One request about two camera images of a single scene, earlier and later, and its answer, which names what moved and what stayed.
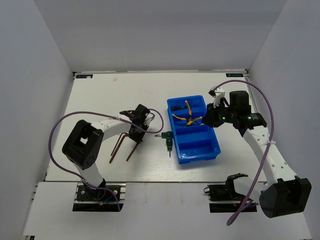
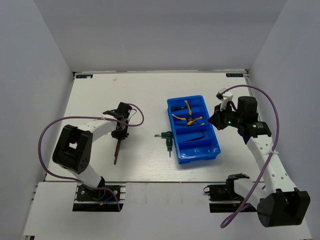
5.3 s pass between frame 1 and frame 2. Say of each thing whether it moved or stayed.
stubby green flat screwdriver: stayed
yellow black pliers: stayed
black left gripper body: moved
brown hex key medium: moved
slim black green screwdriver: stayed
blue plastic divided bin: stayed
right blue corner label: stayed
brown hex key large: moved
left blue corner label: stayed
